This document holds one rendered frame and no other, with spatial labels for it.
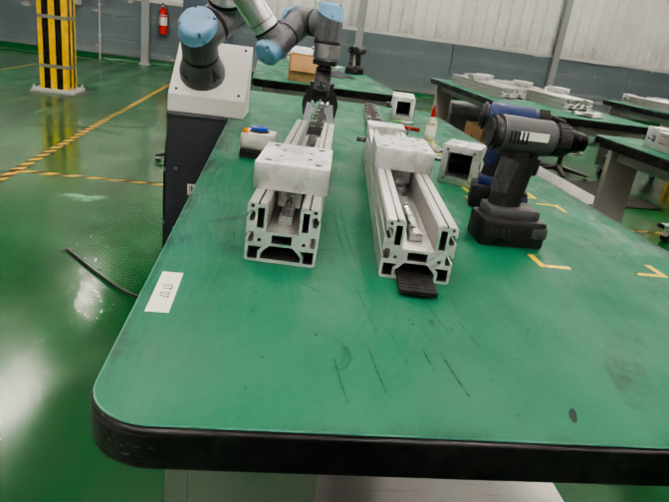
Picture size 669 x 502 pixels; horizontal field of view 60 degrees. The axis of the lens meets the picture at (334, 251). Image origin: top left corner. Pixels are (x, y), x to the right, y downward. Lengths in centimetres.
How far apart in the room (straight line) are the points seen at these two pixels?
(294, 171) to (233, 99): 119
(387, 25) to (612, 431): 1225
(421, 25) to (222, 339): 1233
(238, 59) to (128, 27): 1070
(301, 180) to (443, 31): 1213
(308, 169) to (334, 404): 41
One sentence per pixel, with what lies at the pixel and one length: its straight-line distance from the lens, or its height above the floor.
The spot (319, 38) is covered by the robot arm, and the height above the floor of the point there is 107.
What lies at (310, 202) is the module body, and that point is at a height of 86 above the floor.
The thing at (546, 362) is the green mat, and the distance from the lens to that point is 70.
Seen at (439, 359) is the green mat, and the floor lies 78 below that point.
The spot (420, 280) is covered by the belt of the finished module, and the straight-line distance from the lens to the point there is 81.
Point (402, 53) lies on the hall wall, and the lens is 1275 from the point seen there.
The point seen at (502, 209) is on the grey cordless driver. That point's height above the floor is 84.
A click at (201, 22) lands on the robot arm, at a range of 193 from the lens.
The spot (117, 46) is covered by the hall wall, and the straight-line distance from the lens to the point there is 1287.
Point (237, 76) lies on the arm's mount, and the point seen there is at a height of 91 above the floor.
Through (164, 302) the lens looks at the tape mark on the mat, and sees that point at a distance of 69.
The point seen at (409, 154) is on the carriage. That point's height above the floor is 90.
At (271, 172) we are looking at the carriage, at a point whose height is 89.
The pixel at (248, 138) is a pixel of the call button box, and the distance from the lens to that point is 143.
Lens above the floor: 109
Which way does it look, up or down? 21 degrees down
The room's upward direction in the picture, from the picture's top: 8 degrees clockwise
